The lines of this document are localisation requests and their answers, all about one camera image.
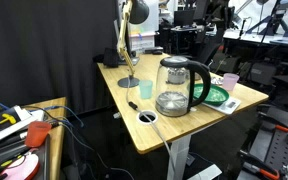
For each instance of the green plate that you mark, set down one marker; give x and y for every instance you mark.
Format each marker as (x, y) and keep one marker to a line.
(217, 95)

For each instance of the white kitchen scale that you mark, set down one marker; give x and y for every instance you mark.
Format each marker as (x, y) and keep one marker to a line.
(229, 106)

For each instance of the teal plastic cup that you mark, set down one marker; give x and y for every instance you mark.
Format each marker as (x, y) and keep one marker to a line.
(146, 89)

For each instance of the black speaker box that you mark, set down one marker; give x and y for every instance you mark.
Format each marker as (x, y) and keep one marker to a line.
(110, 57)

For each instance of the white storage box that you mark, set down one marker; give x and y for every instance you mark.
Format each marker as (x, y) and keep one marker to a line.
(143, 41)

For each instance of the wooden desk lamp grey shade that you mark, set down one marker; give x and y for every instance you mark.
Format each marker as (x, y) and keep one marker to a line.
(122, 40)

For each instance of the crumpled silver foil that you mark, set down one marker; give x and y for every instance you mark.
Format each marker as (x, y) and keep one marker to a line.
(216, 80)

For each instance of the small black background monitor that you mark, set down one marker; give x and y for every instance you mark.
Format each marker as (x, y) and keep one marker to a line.
(183, 17)

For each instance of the pink plastic cup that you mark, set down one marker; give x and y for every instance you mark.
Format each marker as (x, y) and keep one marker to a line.
(230, 81)

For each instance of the black curtain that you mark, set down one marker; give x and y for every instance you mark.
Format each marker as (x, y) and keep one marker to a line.
(44, 50)

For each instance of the orange plastic cup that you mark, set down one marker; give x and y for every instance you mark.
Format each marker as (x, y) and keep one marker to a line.
(36, 134)

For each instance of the pink round dish red rim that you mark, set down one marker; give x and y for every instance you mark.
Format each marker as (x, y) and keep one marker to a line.
(19, 168)

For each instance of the yellow black screwdriver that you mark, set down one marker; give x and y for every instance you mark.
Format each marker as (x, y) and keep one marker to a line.
(2, 166)

